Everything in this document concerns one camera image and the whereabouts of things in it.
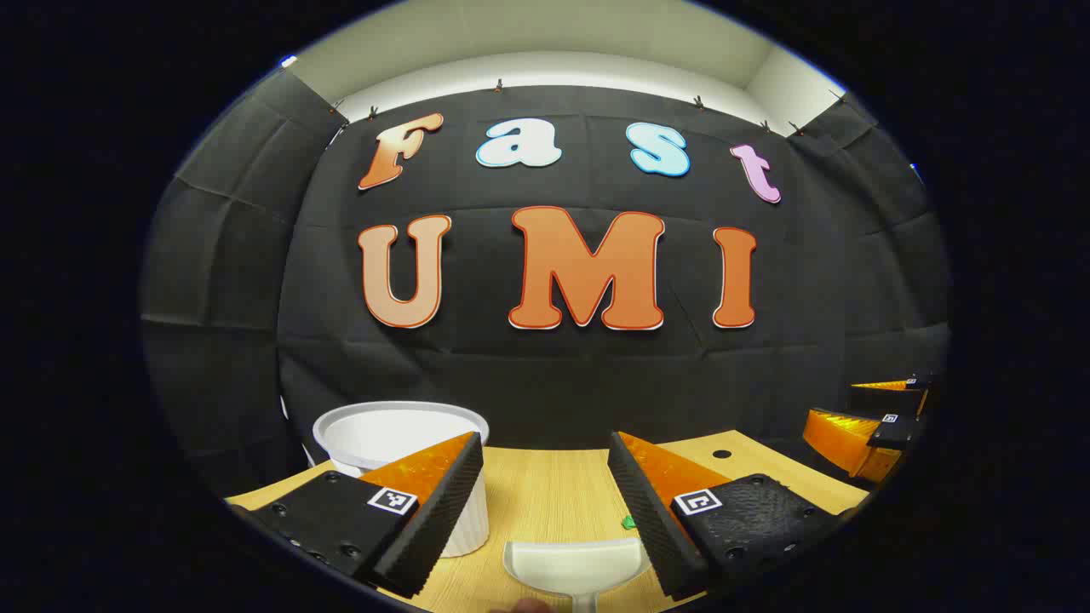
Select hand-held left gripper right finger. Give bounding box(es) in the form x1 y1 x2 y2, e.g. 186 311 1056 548
607 431 861 602

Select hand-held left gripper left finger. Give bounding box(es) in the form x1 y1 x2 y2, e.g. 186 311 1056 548
228 431 485 599

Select white ribbed garbage bin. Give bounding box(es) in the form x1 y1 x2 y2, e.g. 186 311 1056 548
312 401 491 559

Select white plastic dustpan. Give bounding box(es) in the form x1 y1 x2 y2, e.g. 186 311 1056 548
502 537 652 613

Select wooden desktop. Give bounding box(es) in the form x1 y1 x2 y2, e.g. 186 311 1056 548
223 430 871 613

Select black backdrop cloth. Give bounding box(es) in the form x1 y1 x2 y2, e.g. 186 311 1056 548
141 68 953 499

